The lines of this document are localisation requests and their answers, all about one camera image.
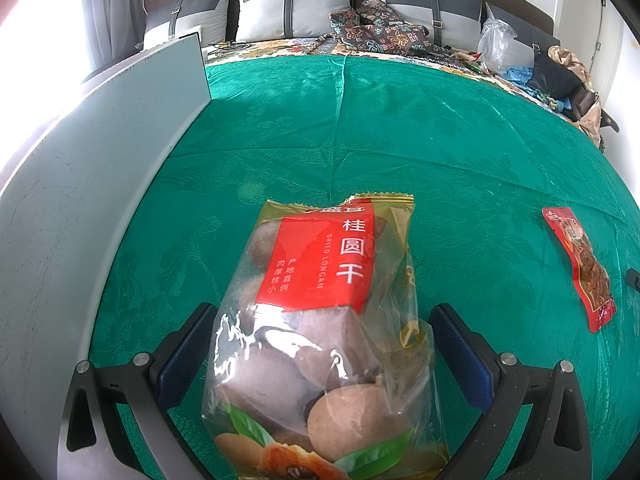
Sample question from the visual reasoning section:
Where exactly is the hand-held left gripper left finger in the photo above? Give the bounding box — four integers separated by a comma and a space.
56, 301, 221, 480

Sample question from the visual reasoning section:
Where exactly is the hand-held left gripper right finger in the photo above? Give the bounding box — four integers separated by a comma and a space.
429, 302, 593, 480

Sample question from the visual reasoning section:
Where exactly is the red snack packet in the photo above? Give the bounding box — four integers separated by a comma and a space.
542, 206, 617, 335

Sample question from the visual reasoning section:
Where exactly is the clear dried longan bag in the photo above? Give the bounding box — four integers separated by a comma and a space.
201, 192, 451, 480

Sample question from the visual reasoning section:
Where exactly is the grey rectangular storage box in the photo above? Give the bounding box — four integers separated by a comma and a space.
0, 31, 213, 461

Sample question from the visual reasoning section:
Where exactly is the wooden chair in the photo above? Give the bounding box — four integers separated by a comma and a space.
570, 85, 621, 133

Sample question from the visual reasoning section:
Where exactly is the black bag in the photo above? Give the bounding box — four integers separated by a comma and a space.
527, 52, 583, 98

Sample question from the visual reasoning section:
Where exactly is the green cloth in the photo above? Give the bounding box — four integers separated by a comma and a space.
87, 54, 640, 480

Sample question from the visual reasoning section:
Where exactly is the white door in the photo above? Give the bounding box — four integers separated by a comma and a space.
587, 0, 631, 91

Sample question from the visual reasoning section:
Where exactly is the pile of clothes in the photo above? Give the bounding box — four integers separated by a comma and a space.
547, 45, 603, 148

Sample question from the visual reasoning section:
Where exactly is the grey two-tone pillow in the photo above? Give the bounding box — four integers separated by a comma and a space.
235, 0, 356, 43
144, 0, 236, 51
369, 0, 485, 43
484, 2, 558, 61

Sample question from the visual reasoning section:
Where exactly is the clear plastic bag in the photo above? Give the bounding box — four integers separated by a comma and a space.
477, 17, 518, 73

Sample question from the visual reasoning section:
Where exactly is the dark floral folded quilt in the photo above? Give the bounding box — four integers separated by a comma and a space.
329, 0, 431, 57

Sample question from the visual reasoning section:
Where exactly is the grey curtain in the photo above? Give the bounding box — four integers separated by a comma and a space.
75, 0, 146, 76

